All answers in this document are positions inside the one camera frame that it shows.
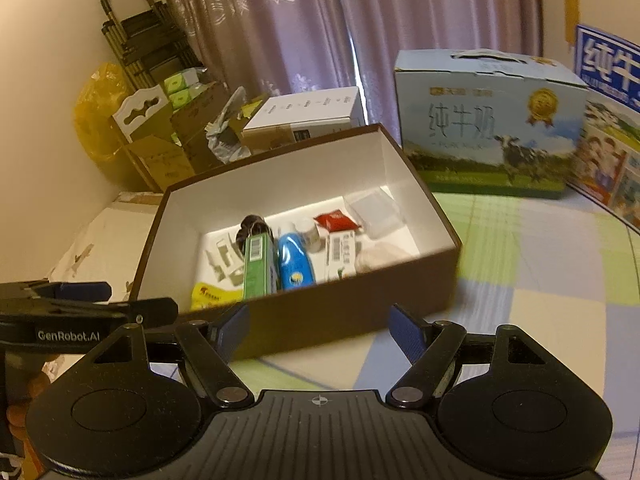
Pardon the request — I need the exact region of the dark hair scrunchie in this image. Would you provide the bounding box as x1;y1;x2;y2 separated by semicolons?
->
236;214;274;252

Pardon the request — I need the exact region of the white ointment box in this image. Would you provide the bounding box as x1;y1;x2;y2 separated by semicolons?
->
322;232;359;282

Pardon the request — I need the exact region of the light blue milk case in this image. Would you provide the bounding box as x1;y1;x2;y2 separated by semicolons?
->
393;48;590;200

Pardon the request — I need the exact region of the yellow packet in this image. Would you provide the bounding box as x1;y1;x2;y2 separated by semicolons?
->
191;282;242;312

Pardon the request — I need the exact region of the red packet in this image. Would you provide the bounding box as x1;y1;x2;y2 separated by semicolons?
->
313;211;362;234

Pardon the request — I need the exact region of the cardboard box with white flap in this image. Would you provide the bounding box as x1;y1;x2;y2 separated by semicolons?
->
110;84;202;192

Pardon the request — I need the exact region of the stack of green tissue packs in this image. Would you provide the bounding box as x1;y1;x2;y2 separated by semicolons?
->
164;69;212;107

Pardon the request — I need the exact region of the brown cardboard box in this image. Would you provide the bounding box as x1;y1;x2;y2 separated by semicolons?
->
131;123;463;361
169;79;237;162

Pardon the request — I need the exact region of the blue and white tube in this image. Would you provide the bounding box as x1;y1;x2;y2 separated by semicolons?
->
276;229;318;291

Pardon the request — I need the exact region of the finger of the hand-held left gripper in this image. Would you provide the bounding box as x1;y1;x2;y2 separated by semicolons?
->
0;297;179;328
0;281;113;304

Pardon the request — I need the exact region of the green carton box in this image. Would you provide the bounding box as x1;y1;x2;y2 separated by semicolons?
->
242;233;281;302

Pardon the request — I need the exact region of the white appliance box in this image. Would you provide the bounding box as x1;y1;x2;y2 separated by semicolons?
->
242;86;367;155

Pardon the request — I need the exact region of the person's left hand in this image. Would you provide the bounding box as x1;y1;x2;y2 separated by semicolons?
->
6;375;53;441

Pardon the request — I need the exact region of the round tub of items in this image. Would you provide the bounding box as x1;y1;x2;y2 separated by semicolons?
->
207;87;267;164

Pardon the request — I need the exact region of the yellow plastic bag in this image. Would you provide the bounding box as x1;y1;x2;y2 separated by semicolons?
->
73;62;134;162

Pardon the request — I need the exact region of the white hair claw clip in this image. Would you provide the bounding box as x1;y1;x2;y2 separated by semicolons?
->
204;236;247;282

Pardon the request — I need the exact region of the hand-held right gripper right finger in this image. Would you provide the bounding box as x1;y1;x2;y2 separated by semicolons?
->
386;303;548;409

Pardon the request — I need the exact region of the mauve curtain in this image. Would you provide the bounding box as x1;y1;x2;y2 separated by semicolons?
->
152;0;544;127

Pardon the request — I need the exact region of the printed beige cardboard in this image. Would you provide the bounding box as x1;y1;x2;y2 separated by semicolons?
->
47;190;167;307

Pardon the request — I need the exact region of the yellow tape strip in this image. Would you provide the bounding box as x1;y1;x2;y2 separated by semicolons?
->
562;0;581;47

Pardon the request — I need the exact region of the open brown cardboard box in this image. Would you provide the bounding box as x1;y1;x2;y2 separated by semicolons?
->
169;79;237;162

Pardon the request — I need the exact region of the dark blue milk case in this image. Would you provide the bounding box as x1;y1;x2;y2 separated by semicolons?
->
567;22;640;234

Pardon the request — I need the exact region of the small white bottle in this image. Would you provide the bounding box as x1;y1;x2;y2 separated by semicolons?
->
298;219;324;252

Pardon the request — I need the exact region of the black folding rack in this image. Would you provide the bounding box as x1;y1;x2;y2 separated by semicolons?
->
99;0;202;92

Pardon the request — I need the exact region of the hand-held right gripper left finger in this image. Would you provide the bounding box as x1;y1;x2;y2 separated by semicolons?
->
92;304;252;408

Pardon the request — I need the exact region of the clear plastic case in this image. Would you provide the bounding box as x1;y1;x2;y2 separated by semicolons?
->
347;190;404;237

